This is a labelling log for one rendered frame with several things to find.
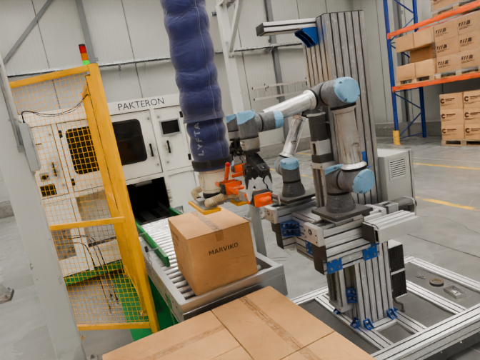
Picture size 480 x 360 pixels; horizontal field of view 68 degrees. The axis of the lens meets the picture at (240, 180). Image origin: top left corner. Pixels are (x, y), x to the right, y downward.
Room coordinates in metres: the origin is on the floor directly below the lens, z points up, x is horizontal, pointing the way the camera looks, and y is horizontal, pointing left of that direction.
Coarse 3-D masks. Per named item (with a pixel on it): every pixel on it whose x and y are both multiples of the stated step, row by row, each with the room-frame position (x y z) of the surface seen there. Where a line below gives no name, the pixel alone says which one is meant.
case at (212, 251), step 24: (192, 216) 2.45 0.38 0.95; (216, 216) 2.34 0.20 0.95; (240, 216) 2.24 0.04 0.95; (192, 240) 1.98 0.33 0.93; (216, 240) 2.03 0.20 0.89; (240, 240) 2.08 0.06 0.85; (192, 264) 1.97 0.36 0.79; (216, 264) 2.02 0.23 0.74; (240, 264) 2.07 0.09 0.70; (192, 288) 2.12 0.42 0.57; (216, 288) 2.01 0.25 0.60
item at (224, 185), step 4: (228, 180) 1.78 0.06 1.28; (232, 180) 1.79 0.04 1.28; (236, 180) 1.77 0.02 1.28; (220, 184) 1.74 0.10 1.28; (224, 184) 1.74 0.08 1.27; (228, 184) 1.70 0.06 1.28; (232, 184) 1.70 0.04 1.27; (236, 184) 1.71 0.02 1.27; (240, 184) 1.72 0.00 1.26; (224, 188) 1.70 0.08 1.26; (224, 192) 1.70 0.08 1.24; (228, 192) 1.69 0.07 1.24; (232, 192) 1.70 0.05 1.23
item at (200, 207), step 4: (200, 196) 2.01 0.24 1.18; (192, 200) 2.06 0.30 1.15; (192, 204) 1.98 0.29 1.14; (196, 204) 1.94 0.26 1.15; (200, 204) 1.92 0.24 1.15; (204, 204) 1.87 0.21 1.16; (196, 208) 1.89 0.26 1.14; (200, 208) 1.86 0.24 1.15; (204, 208) 1.82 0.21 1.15; (208, 208) 1.81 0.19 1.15; (212, 208) 1.81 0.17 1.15; (216, 208) 1.80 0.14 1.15; (220, 208) 1.80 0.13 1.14; (200, 212) 1.83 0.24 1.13; (204, 212) 1.77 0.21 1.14; (208, 212) 1.78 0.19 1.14; (212, 212) 1.79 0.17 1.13
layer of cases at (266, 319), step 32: (192, 320) 1.80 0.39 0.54; (224, 320) 1.74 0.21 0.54; (256, 320) 1.69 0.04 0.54; (288, 320) 1.64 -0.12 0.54; (128, 352) 1.61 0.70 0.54; (160, 352) 1.56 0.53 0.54; (192, 352) 1.52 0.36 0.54; (224, 352) 1.48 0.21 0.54; (256, 352) 1.44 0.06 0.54; (288, 352) 1.40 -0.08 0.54; (320, 352) 1.37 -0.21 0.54; (352, 352) 1.33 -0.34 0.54
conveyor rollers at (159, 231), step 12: (144, 228) 3.86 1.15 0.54; (156, 228) 3.75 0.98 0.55; (168, 228) 3.70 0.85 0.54; (144, 240) 3.42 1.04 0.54; (156, 240) 3.31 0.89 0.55; (168, 240) 3.25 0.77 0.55; (168, 252) 2.96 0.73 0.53; (168, 276) 2.42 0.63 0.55; (180, 276) 2.38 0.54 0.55; (180, 288) 2.20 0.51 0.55
